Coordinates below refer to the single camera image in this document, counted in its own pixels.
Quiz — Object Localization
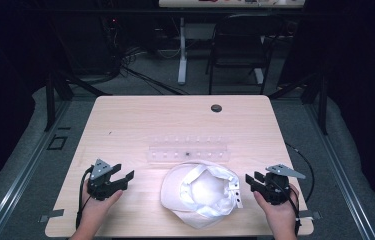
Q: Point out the black floor cables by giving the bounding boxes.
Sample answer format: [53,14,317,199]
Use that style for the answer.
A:
[120,46,190,96]

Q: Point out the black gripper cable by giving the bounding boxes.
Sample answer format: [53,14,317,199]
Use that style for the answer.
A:
[75,165,95,231]
[284,142,316,237]

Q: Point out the person's right hand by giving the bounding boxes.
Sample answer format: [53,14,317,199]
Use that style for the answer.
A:
[253,183,300,235]

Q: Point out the white baseball cap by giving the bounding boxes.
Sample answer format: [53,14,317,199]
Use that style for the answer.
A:
[159,159,244,230]

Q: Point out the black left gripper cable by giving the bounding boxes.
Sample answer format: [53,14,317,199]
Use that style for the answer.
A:
[75,165,95,231]

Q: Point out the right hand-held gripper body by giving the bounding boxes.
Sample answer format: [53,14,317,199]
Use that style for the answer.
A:
[262,163,307,206]

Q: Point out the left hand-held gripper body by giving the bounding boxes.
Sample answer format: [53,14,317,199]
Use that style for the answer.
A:
[86,158,123,202]

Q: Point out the clear acrylic rack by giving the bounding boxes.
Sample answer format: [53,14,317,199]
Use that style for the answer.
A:
[146,134,231,165]

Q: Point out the person's left hand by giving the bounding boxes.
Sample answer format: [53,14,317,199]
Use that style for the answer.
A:
[80,179,124,232]

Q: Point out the black chair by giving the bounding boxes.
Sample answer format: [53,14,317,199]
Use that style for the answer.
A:
[204,13,285,96]

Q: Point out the aluminium floor rail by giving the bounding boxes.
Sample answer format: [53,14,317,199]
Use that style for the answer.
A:
[304,102,375,240]
[0,99,73,240]

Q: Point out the dark equipment rack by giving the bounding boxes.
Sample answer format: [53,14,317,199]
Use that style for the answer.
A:
[98,14,124,76]

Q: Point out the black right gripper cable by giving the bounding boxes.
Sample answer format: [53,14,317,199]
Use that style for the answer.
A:
[284,142,316,237]

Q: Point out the black metal stand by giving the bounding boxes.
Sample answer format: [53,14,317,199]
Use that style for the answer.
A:
[267,66,329,136]
[43,49,113,132]

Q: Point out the white desk leg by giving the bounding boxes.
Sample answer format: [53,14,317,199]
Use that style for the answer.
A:
[253,67,265,85]
[177,16,189,86]

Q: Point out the grey metal bracket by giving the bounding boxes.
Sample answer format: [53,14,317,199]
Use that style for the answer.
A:
[37,208,66,224]
[298,209,323,221]

